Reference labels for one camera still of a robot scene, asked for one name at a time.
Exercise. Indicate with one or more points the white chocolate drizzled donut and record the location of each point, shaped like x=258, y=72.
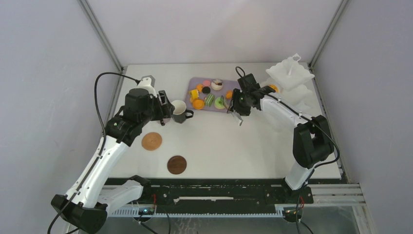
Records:
x=216, y=84

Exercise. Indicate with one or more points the woven rattan coaster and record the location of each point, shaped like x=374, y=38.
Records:
x=151, y=141

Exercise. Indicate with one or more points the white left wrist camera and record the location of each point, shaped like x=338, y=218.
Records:
x=146, y=86

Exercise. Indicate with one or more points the orange egg tart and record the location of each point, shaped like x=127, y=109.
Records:
x=198, y=104

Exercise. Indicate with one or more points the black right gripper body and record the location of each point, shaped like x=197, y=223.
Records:
x=240, y=104

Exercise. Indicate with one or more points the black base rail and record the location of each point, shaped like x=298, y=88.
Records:
x=179, y=196

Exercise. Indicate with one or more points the aluminium frame post left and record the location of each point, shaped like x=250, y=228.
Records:
x=101, y=35

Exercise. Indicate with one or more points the black mug white inside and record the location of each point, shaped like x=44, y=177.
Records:
x=181, y=113

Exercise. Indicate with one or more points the yellow cheese cake wedge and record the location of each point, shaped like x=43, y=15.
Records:
x=194, y=94

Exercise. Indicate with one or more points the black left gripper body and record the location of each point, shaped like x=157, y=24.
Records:
x=166, y=110

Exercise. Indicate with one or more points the green striped cake slice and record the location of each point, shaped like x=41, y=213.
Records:
x=209, y=99

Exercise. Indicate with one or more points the white three tier stand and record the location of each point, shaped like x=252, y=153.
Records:
x=290, y=80

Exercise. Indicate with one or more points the dark wooden round coaster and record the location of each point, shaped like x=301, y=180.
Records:
x=176, y=165

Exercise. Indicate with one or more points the purple mug black handle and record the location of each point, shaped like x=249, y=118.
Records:
x=164, y=121

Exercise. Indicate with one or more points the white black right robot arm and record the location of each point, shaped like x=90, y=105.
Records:
x=312, y=141

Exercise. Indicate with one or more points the pink macaron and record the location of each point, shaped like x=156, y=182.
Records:
x=206, y=83

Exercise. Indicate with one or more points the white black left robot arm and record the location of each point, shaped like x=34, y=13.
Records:
x=84, y=205

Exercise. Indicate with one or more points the steel white serving tongs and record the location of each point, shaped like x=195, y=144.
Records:
x=234, y=114

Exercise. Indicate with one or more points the black sandwich cookie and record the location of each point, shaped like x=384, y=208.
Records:
x=206, y=90

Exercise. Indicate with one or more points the lavender serving tray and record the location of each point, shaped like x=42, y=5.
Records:
x=228, y=85

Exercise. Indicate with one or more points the orange star cookie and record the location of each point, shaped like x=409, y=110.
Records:
x=199, y=87

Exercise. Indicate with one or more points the yellow frosted donut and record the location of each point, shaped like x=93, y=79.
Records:
x=274, y=87

